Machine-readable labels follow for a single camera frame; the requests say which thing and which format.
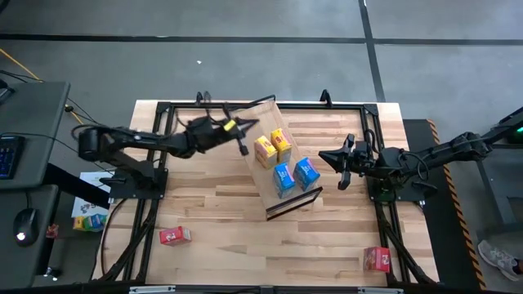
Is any yellow Corn Pops box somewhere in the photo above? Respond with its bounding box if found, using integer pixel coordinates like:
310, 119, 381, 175
253, 135, 279, 171
270, 127, 293, 163

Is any yellow cable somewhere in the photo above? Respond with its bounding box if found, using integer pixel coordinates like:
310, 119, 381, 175
0, 47, 85, 126

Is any red cereal box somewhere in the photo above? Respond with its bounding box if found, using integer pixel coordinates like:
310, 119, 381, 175
363, 246, 392, 274
159, 225, 192, 247

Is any grey desk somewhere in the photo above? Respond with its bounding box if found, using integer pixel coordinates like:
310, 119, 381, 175
0, 80, 71, 191
0, 184, 60, 291

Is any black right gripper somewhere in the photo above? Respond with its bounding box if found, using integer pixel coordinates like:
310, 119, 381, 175
318, 134, 375, 191

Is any person's shoe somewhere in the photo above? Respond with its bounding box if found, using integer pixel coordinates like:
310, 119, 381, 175
477, 239, 523, 283

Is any colourful small box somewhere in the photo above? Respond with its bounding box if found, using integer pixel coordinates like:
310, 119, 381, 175
72, 213, 108, 234

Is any silver bracket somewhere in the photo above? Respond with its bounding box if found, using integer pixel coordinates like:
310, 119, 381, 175
128, 285, 177, 294
357, 287, 405, 294

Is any black computer mouse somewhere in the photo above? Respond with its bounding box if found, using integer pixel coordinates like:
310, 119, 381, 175
12, 207, 41, 248

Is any blue Rice Krispies box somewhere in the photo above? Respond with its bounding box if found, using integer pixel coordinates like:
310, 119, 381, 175
272, 162, 297, 200
293, 157, 321, 193

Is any black device with green light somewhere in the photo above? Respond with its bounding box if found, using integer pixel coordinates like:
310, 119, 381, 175
497, 106, 523, 145

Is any white printed paper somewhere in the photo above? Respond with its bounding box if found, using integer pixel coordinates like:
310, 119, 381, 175
71, 171, 114, 220

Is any black cable bundle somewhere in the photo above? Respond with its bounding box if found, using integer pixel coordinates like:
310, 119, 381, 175
374, 203, 438, 286
97, 198, 161, 283

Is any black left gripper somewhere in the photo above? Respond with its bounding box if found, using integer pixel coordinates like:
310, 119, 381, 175
186, 116, 261, 157

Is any hazard-striped black floor mat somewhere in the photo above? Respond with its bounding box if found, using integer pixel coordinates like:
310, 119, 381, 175
402, 118, 488, 292

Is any black table frame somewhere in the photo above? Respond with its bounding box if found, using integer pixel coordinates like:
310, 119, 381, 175
92, 88, 440, 287

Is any black keyboard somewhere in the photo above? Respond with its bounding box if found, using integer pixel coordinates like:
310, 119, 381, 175
0, 135, 25, 180

